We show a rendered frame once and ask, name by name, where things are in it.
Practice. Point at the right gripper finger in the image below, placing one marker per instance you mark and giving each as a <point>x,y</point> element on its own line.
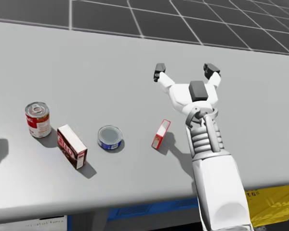
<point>213,77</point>
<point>164,78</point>

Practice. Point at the red and white can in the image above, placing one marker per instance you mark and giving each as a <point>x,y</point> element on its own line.
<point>38,120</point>

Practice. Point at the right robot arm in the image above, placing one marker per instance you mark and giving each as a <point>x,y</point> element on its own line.
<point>216,183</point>

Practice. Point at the brown and red carton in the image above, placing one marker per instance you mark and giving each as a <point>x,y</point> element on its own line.
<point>71,144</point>

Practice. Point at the blue box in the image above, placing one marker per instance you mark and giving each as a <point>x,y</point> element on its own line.
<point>144,209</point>

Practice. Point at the red and white carton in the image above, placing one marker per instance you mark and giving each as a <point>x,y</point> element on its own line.
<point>161,134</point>

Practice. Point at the blue flat can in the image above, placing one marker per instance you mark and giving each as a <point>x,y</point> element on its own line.
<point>109,138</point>

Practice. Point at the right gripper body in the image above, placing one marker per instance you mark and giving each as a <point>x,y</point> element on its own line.
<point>183,95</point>

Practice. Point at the white box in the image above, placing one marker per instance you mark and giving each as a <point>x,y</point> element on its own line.
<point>38,223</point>

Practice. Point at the yellow box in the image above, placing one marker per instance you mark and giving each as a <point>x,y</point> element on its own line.
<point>274,204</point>

